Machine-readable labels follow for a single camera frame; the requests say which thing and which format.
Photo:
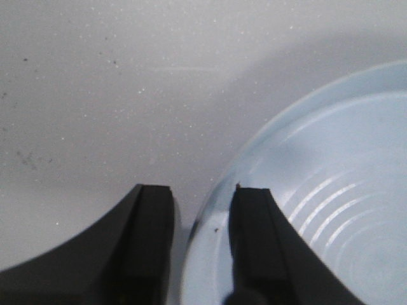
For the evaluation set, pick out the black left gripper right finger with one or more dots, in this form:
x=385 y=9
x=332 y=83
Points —
x=272 y=264

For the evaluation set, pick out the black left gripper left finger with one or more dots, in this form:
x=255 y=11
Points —
x=123 y=258

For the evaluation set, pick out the light blue round plate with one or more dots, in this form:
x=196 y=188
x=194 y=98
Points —
x=335 y=163

